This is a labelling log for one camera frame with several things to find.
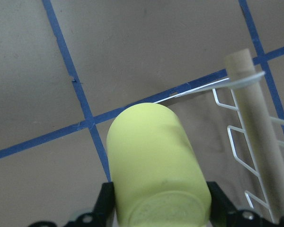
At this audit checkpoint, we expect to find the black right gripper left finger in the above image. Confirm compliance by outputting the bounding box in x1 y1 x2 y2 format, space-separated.
93 182 115 227

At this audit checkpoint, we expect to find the yellow plastic cup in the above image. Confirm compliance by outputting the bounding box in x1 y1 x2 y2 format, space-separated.
106 103 212 227

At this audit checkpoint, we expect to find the white wire cup rack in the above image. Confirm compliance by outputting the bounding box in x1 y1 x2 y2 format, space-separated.
156 49 284 226

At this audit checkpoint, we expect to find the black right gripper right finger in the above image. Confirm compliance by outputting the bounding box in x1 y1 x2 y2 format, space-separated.
206 181 238 227

